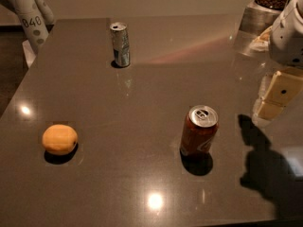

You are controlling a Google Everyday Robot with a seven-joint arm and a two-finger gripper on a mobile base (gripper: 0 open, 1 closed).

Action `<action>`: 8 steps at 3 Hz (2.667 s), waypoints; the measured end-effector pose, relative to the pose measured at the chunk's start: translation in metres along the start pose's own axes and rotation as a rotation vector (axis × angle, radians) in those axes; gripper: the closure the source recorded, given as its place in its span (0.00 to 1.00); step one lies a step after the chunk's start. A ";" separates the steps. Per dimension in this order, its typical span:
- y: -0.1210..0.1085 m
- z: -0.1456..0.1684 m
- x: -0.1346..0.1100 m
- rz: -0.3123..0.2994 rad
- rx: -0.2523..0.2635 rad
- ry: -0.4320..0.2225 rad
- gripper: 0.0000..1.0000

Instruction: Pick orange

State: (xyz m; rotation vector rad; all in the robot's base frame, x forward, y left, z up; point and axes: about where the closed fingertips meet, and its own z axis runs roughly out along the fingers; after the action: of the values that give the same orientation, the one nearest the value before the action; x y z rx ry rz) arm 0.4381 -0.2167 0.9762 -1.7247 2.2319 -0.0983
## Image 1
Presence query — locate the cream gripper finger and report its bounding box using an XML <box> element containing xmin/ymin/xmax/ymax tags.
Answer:
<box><xmin>254</xmin><ymin>67</ymin><xmax>303</xmax><ymax>121</ymax></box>

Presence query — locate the steel dispenser base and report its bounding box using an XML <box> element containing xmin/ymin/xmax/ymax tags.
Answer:
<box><xmin>234</xmin><ymin>2</ymin><xmax>280</xmax><ymax>57</ymax></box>

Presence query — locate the white numbered robot leg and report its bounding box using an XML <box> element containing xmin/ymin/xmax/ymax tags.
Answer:
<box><xmin>0</xmin><ymin>0</ymin><xmax>55</xmax><ymax>67</ymax></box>

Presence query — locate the silver slim can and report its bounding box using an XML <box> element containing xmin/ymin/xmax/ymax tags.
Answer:
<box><xmin>110</xmin><ymin>22</ymin><xmax>130</xmax><ymax>67</ymax></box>

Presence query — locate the orange fruit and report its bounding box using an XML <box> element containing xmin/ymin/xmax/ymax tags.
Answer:
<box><xmin>42</xmin><ymin>124</ymin><xmax>78</xmax><ymax>155</ymax></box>

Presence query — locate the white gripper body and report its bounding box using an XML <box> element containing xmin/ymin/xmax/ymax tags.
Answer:
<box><xmin>269</xmin><ymin>0</ymin><xmax>303</xmax><ymax>67</ymax></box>

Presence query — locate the red soda can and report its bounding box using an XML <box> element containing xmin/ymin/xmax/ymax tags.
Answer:
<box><xmin>180</xmin><ymin>105</ymin><xmax>219</xmax><ymax>158</ymax></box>

